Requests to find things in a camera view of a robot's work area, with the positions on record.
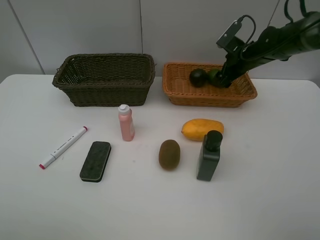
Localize pink bottle white cap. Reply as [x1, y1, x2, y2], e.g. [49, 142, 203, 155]
[118, 104, 135, 142]

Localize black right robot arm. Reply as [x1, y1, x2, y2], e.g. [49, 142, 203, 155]
[213, 11, 320, 88]

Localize yellow mango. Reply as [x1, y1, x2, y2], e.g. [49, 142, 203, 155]
[181, 118, 225, 142]

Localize dark brown wicker basket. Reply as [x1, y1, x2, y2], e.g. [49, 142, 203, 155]
[52, 53, 156, 107]

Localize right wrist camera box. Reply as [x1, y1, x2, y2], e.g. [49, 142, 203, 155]
[216, 20, 244, 53]

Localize dark green square bottle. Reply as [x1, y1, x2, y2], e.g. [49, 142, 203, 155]
[196, 130, 223, 182]

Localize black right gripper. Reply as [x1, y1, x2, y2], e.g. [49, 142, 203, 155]
[215, 43, 260, 88]

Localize black felt board eraser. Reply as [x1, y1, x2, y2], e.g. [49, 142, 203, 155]
[79, 141, 112, 183]

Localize green lime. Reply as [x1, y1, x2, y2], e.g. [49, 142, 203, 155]
[206, 68, 220, 87]

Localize brown kiwi fruit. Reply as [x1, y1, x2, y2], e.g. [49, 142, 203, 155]
[158, 139, 181, 171]

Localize white marker red caps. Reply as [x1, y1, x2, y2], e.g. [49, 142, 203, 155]
[39, 126, 88, 170]

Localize dark green mangosteen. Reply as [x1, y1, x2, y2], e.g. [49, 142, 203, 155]
[189, 68, 208, 88]

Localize orange wicker basket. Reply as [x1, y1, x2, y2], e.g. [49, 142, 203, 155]
[162, 62, 258, 108]

